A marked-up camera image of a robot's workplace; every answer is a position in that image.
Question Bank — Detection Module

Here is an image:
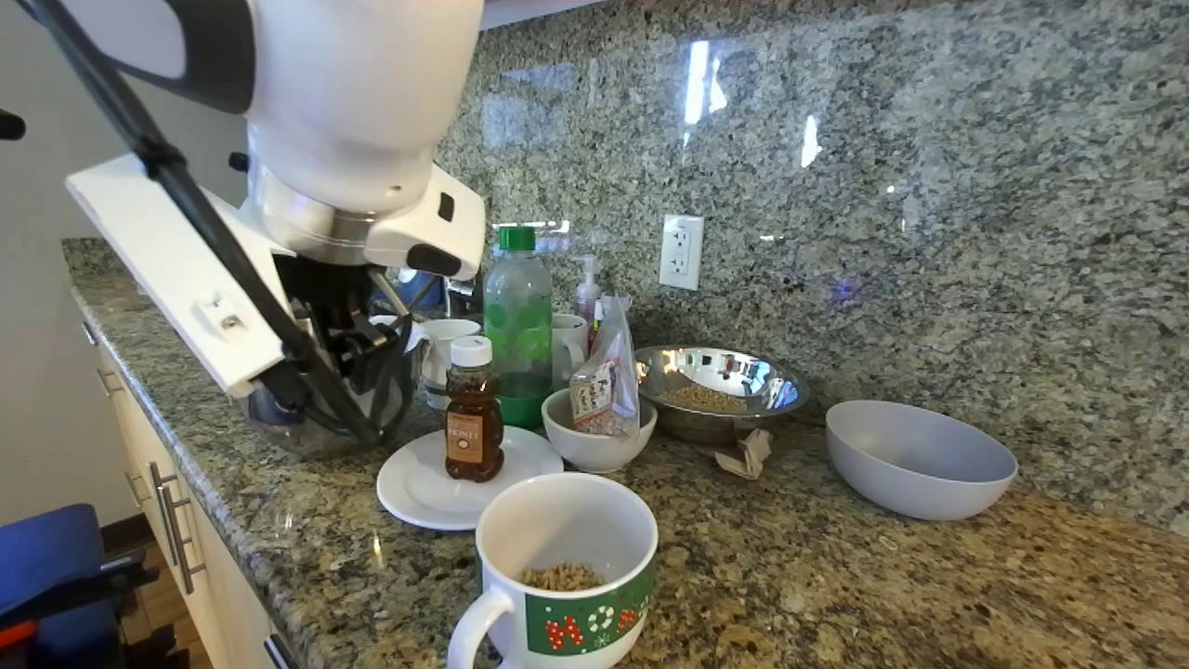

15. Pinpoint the white Christmas mug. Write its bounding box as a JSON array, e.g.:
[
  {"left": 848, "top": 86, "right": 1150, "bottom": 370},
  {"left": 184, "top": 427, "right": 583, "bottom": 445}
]
[{"left": 444, "top": 474, "right": 661, "bottom": 669}]

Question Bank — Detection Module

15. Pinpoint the green plastic bottle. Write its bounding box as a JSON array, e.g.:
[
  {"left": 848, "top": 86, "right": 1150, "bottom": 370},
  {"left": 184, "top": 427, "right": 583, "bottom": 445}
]
[{"left": 480, "top": 223, "right": 559, "bottom": 432}]

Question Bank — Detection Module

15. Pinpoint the shiny silver bowl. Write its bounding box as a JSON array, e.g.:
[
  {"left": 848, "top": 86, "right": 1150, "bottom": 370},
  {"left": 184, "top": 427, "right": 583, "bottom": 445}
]
[{"left": 632, "top": 342, "right": 811, "bottom": 450}]

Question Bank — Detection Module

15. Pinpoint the small white bowl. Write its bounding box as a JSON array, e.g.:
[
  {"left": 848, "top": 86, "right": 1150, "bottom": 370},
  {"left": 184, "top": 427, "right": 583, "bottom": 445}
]
[{"left": 538, "top": 388, "right": 661, "bottom": 480}]

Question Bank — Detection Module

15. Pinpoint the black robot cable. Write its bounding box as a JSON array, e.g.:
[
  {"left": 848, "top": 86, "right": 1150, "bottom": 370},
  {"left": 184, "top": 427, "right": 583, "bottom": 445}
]
[{"left": 17, "top": 0, "right": 384, "bottom": 445}]

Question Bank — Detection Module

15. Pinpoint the grey bowl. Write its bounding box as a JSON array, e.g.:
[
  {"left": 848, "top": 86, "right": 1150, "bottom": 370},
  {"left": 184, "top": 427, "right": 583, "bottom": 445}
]
[{"left": 827, "top": 398, "right": 1021, "bottom": 526}]

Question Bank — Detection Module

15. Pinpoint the crumpled brown paper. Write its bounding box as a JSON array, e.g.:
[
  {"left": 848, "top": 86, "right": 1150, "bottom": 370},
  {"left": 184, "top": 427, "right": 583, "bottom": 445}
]
[{"left": 715, "top": 424, "right": 778, "bottom": 482}]

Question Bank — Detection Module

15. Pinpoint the white wrist mount plate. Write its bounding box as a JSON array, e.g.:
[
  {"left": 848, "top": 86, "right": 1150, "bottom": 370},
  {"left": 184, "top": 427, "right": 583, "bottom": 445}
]
[{"left": 64, "top": 154, "right": 492, "bottom": 403}]

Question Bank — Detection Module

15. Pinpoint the metal cabinet handle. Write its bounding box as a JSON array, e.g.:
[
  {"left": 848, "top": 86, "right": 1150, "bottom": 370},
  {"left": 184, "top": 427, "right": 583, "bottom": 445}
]
[{"left": 145, "top": 458, "right": 207, "bottom": 599}]

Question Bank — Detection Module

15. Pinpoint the white wall outlet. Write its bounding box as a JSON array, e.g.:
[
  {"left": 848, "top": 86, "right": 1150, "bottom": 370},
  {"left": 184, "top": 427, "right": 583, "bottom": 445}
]
[{"left": 659, "top": 211, "right": 705, "bottom": 293}]

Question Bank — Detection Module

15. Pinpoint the brown honey bottle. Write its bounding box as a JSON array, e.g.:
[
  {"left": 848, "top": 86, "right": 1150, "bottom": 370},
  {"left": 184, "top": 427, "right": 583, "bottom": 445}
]
[{"left": 444, "top": 330, "right": 510, "bottom": 486}]

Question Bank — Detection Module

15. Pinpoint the blue sponge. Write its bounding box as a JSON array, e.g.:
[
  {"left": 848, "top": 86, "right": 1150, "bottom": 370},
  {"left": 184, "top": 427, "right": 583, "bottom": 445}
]
[{"left": 401, "top": 268, "right": 454, "bottom": 316}]

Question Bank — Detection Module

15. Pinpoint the clear snack packet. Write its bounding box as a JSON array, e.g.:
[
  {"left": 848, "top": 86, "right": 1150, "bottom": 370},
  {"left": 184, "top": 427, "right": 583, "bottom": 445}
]
[{"left": 570, "top": 293, "right": 645, "bottom": 440}]

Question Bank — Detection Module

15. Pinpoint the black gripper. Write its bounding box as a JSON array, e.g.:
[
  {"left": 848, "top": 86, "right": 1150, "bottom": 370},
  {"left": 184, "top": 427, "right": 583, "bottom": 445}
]
[{"left": 253, "top": 258, "right": 430, "bottom": 450}]

